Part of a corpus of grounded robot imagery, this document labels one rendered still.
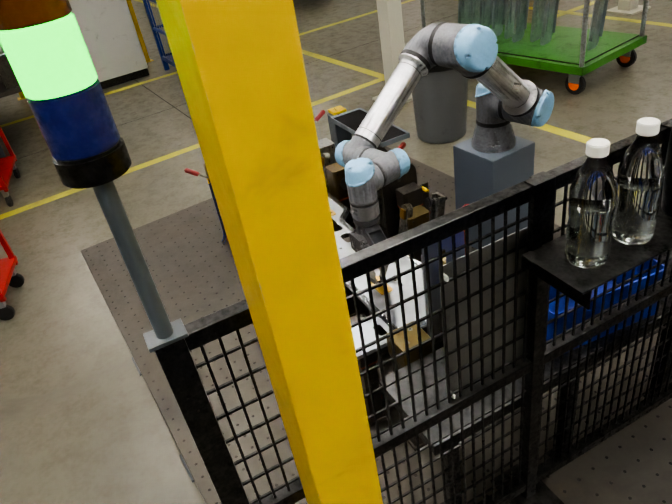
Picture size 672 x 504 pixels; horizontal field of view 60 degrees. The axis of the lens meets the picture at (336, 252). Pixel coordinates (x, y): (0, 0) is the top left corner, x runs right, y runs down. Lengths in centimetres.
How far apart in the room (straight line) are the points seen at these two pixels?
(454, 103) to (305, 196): 418
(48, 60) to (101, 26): 773
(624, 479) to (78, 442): 228
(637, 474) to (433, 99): 353
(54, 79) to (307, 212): 26
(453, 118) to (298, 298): 420
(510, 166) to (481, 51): 58
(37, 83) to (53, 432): 266
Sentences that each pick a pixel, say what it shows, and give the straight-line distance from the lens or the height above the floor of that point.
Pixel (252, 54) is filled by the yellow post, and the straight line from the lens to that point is 54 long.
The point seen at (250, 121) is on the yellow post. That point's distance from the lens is 55.
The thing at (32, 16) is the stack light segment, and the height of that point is 194.
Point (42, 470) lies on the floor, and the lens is 303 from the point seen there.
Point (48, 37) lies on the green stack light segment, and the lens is 60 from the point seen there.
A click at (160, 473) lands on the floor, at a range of 273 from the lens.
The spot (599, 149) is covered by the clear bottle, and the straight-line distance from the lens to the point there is 91.
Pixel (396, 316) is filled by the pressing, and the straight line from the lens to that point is 156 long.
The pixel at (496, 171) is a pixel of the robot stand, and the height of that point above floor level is 106.
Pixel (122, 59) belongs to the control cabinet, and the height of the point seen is 29.
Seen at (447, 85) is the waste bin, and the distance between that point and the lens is 467.
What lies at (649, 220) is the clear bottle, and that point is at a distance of 104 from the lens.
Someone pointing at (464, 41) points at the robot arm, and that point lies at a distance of 164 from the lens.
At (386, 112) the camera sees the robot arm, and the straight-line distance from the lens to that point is 166.
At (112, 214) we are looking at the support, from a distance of 67.
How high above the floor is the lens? 201
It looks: 33 degrees down
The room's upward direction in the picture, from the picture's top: 10 degrees counter-clockwise
